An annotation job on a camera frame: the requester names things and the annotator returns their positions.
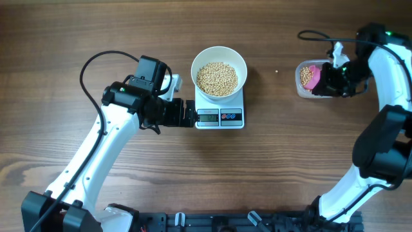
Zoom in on pink measuring scoop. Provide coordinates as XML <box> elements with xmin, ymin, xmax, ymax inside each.
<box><xmin>307</xmin><ymin>65</ymin><xmax>321</xmax><ymax>90</ymax></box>

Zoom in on black cable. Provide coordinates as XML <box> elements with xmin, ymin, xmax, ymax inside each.
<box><xmin>297</xmin><ymin>30</ymin><xmax>412</xmax><ymax>226</ymax></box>
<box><xmin>28</xmin><ymin>50</ymin><xmax>141</xmax><ymax>232</ymax></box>

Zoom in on white bowl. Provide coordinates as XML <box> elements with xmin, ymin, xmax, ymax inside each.
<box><xmin>191</xmin><ymin>46</ymin><xmax>248</xmax><ymax>100</ymax></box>

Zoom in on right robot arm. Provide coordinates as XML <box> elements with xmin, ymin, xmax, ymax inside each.
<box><xmin>283</xmin><ymin>23</ymin><xmax>411</xmax><ymax>231</ymax></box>

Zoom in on soybeans in bowl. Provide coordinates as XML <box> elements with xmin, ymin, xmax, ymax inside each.
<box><xmin>195</xmin><ymin>62</ymin><xmax>238</xmax><ymax>97</ymax></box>

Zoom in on pile of soybeans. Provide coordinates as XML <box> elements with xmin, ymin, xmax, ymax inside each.
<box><xmin>299</xmin><ymin>67</ymin><xmax>314</xmax><ymax>92</ymax></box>

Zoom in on right black cable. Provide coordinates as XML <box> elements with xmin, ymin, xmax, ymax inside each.
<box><xmin>297</xmin><ymin>30</ymin><xmax>412</xmax><ymax>226</ymax></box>

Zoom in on white digital kitchen scale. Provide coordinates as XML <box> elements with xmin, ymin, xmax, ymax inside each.
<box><xmin>195</xmin><ymin>89</ymin><xmax>245</xmax><ymax>130</ymax></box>

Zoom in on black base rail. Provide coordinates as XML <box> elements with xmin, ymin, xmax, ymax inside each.
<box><xmin>136</xmin><ymin>211</ymin><xmax>364</xmax><ymax>232</ymax></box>

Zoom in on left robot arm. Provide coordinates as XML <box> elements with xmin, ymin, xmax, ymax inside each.
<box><xmin>21</xmin><ymin>56</ymin><xmax>197</xmax><ymax>231</ymax></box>

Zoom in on clear plastic container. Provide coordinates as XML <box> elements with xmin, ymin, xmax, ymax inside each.
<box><xmin>295</xmin><ymin>59</ymin><xmax>331</xmax><ymax>99</ymax></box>

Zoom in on left black cable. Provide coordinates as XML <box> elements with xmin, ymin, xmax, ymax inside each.
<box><xmin>28</xmin><ymin>50</ymin><xmax>141</xmax><ymax>232</ymax></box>

